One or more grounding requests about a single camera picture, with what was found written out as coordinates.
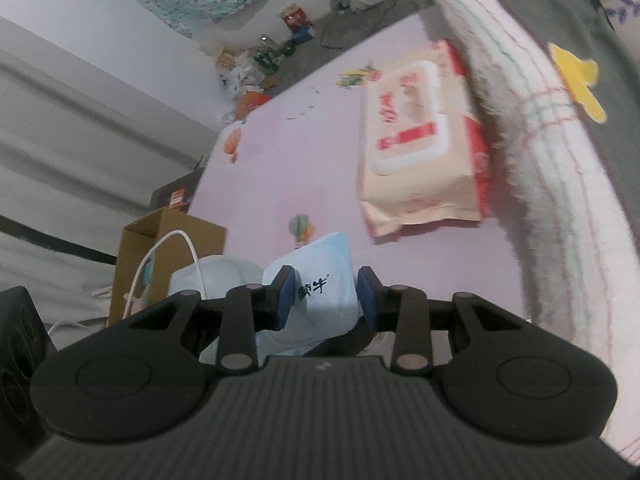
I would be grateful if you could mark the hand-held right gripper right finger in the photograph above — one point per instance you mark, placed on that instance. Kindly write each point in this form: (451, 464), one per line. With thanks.
(367, 300)

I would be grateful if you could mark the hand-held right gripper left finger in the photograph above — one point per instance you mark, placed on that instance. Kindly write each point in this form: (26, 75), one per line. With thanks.
(285, 300)

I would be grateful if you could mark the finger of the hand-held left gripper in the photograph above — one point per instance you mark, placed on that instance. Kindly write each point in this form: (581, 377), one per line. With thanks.
(345, 342)

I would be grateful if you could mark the blue snack pouch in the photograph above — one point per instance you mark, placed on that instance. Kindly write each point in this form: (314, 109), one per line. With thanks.
(325, 280)

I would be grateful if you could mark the white plastic bag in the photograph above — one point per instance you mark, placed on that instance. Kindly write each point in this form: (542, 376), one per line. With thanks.
(220, 275)

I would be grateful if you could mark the brown cardboard box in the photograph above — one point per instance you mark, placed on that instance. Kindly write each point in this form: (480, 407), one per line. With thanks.
(135, 240)

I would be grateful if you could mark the pink printed mat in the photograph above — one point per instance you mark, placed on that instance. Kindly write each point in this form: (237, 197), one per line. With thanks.
(300, 160)

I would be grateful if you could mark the dark box with orange label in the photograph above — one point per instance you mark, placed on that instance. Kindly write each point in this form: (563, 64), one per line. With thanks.
(185, 187)

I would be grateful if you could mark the peach wipes packet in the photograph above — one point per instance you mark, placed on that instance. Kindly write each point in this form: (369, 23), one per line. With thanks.
(415, 150)

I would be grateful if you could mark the orange snack bag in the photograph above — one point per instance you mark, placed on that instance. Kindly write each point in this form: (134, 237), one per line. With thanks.
(247, 102)

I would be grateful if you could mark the white plaid blanket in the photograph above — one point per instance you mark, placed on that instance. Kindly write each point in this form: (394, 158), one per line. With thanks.
(560, 170)

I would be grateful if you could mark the pile of litter and bottles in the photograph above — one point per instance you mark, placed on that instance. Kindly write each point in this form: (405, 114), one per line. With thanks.
(245, 67)

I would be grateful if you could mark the small blue packet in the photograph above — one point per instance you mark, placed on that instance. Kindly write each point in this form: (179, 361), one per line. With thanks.
(302, 35)

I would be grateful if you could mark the red packet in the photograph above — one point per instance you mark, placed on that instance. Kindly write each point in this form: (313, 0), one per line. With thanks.
(297, 19)

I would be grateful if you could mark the grey duvet with yellow ducks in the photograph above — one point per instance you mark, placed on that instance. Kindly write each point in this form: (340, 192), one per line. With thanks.
(540, 5)

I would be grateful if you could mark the pale plaid cloth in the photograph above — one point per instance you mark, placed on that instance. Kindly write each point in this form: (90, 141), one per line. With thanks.
(625, 5)

